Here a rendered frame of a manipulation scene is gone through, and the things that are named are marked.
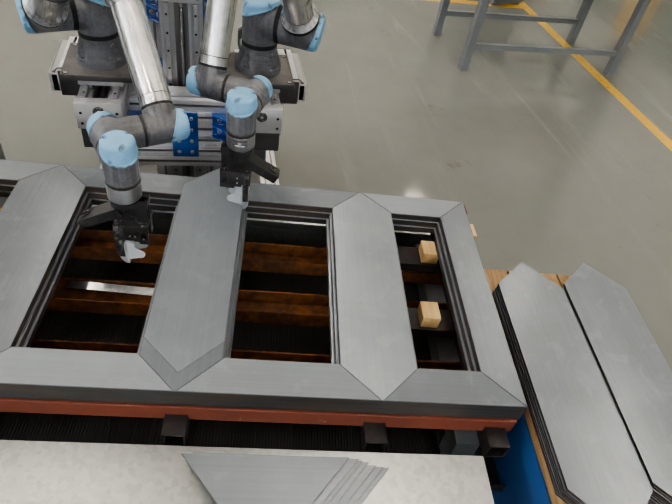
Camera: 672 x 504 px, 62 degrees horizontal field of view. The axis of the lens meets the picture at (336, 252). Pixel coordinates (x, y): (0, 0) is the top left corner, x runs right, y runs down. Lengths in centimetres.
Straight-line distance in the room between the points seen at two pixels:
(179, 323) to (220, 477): 36
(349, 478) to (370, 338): 32
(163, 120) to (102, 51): 61
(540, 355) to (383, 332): 41
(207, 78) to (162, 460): 94
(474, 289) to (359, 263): 32
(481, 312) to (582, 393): 30
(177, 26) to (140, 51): 63
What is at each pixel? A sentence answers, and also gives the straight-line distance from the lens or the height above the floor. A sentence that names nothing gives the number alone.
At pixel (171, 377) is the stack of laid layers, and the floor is 87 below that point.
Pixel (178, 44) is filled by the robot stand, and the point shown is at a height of 107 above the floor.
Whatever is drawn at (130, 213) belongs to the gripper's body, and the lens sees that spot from 138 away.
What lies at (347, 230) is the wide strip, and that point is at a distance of 162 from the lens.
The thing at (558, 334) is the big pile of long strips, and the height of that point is 85.
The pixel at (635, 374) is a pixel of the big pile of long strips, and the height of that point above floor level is 85.
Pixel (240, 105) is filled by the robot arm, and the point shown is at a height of 122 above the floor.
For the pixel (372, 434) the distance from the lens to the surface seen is 134.
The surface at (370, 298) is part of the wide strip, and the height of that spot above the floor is 87.
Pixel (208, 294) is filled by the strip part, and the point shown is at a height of 87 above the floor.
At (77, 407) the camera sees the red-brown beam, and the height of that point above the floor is 79.
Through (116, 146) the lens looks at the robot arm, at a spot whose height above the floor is 123.
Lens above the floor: 192
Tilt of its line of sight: 43 degrees down
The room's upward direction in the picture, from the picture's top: 11 degrees clockwise
